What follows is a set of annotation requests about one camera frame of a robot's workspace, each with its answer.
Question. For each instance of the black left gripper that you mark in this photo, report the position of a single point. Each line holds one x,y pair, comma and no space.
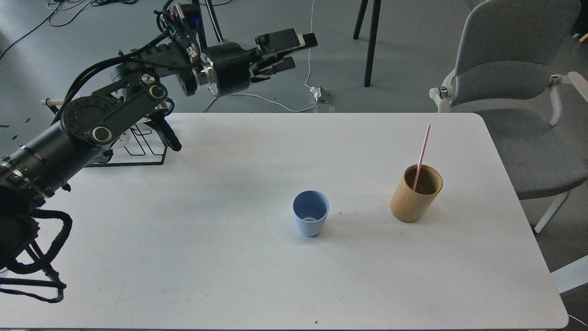
234,67

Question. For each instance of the blue plastic cup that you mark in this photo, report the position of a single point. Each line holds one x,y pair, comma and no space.
310,209

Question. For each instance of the pink chopstick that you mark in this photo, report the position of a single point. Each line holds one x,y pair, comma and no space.
421,158

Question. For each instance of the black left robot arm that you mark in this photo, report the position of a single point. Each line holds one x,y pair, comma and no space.
32,237

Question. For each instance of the white power plug adapter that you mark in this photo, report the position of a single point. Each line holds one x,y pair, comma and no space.
319,94

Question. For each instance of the black table legs left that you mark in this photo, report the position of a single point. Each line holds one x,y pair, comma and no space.
210,7

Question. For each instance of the black table legs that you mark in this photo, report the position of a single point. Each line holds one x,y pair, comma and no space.
210,7
373,31

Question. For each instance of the black table legs right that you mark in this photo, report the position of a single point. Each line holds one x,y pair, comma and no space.
373,31

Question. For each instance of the bamboo cylinder holder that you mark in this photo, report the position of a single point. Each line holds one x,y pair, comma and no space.
415,193

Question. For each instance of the grey office chair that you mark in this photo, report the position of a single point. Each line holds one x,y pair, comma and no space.
503,60

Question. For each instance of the black wire dish rack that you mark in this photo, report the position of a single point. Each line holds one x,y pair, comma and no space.
136,146

